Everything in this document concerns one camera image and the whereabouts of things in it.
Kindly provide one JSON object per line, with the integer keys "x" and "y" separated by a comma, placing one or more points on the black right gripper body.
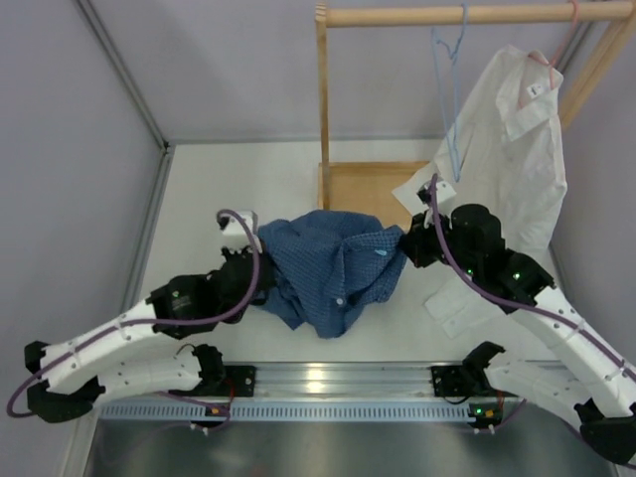
{"x": 428, "y": 249}

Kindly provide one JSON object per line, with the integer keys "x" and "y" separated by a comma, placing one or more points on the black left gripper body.
{"x": 228, "y": 253}

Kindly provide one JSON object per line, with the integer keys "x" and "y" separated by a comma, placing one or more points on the blue checked shirt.
{"x": 328, "y": 267}

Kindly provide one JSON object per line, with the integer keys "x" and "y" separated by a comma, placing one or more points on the light blue wire hanger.
{"x": 448, "y": 90}

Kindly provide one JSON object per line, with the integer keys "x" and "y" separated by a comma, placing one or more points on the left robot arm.
{"x": 147, "y": 349}

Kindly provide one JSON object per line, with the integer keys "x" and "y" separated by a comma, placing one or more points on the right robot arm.
{"x": 599, "y": 401}

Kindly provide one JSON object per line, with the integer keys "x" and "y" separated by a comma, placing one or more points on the white shirt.
{"x": 512, "y": 164}

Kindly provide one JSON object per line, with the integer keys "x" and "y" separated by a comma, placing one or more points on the wooden clothes rack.
{"x": 366, "y": 186}

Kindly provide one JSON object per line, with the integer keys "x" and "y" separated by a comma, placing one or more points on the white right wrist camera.
{"x": 442, "y": 191}

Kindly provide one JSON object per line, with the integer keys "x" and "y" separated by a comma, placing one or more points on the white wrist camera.
{"x": 442, "y": 191}
{"x": 238, "y": 229}

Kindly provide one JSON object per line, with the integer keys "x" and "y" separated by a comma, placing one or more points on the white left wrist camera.
{"x": 238, "y": 229}

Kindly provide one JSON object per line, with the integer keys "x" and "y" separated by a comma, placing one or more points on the black left base bracket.
{"x": 239, "y": 382}

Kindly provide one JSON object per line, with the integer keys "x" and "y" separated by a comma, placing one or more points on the black base bracket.
{"x": 452, "y": 381}
{"x": 239, "y": 382}

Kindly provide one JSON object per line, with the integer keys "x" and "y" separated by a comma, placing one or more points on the aluminium mounting rail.
{"x": 366, "y": 393}

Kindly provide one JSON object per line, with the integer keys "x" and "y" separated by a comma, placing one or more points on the black right base bracket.
{"x": 452, "y": 381}

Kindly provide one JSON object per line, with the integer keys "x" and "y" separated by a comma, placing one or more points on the aluminium corner frame profile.
{"x": 165, "y": 152}

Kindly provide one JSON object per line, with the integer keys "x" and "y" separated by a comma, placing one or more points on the pink wire hanger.
{"x": 551, "y": 64}

